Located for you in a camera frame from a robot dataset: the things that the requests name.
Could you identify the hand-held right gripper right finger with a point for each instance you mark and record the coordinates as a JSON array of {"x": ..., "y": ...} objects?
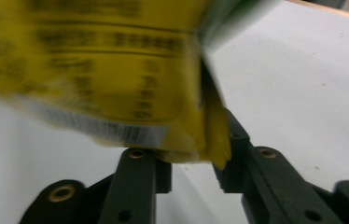
[{"x": 275, "y": 183}]

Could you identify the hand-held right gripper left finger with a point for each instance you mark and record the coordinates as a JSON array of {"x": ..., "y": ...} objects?
[{"x": 132, "y": 193}]

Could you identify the green and yellow food pouch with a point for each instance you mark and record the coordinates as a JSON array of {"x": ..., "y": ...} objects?
[{"x": 101, "y": 62}]

